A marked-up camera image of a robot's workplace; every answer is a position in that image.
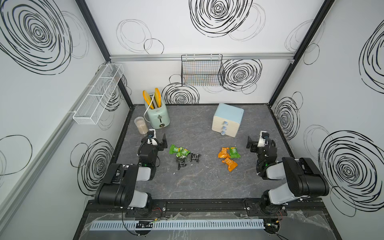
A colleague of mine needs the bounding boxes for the green cookie packet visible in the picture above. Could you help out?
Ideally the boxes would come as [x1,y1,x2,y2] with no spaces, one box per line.
[230,147,241,159]
[169,145,182,155]
[176,148,191,159]

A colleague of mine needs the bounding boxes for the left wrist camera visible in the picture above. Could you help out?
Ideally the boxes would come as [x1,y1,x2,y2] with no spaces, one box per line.
[147,129,157,139]

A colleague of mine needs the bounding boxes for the yellow toast slice right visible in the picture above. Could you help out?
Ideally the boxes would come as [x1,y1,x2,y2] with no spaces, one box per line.
[154,88,162,108]

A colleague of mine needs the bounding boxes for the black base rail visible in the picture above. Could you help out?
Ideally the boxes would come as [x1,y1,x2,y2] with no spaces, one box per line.
[85,198,325,218]

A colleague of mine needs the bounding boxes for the orange cookie packet lower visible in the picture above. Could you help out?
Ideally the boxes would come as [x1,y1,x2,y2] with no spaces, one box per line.
[222,158,238,172]

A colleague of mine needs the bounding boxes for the cream drawer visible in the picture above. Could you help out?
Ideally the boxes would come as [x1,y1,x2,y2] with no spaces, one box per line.
[212,126,238,138]
[212,122,240,135]
[212,116,240,129]

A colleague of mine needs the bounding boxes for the clear plastic cup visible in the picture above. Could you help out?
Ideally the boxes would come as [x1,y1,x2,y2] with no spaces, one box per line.
[134,117,149,135]

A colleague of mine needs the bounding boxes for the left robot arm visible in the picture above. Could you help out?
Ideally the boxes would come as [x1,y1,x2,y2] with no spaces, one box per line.
[95,131,168,217]

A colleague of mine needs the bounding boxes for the yellow toast slice left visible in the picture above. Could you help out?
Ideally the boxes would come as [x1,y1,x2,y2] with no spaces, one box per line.
[143,90,155,110]

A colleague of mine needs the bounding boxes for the slotted grey cable duct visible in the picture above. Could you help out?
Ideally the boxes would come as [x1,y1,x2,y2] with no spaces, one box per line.
[90,219,265,231]

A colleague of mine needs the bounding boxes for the blue cream drawer cabinet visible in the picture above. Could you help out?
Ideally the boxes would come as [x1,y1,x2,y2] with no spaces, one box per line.
[212,103,244,138]

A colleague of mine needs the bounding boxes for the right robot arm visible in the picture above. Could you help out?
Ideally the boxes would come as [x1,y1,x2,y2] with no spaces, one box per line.
[246,131,330,215]

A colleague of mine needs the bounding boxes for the black wire wall basket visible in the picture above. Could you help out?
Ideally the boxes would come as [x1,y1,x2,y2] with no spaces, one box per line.
[181,54,223,87]

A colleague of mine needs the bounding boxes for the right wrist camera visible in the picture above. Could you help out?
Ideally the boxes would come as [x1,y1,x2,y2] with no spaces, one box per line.
[258,131,270,148]

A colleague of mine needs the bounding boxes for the white mesh wall shelf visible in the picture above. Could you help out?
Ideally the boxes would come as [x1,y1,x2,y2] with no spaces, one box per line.
[73,63,124,125]

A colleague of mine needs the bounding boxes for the mint green toaster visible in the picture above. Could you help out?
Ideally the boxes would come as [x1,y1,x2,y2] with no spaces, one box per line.
[147,103,170,129]

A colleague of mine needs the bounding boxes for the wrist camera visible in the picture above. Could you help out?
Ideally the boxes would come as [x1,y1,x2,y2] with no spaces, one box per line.
[147,129,157,139]
[258,131,270,148]

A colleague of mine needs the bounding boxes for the orange cookie packet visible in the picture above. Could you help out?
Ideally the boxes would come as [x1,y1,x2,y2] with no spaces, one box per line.
[222,158,238,172]
[218,148,230,159]

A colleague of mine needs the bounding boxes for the orange cookie packet upper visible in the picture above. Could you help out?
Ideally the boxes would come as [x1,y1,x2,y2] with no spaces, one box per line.
[218,148,230,159]

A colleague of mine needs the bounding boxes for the yellow toast slice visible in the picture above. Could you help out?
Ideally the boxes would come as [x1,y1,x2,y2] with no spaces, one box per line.
[143,90,155,110]
[154,88,162,108]

